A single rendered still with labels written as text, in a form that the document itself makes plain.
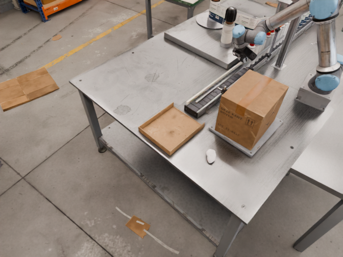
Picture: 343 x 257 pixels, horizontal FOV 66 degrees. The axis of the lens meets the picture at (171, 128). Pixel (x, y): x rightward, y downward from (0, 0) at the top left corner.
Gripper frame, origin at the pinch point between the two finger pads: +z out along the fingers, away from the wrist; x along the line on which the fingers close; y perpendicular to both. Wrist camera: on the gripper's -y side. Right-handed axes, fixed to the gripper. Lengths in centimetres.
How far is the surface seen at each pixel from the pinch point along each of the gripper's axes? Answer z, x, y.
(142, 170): 19, 110, 23
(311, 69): 30, -31, -34
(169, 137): -32, 76, -3
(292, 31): -3.5, -31.6, -15.2
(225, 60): 3.9, 4.3, 15.1
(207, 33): 15, -14, 49
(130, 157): 20, 108, 39
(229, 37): 4.3, -13.5, 24.9
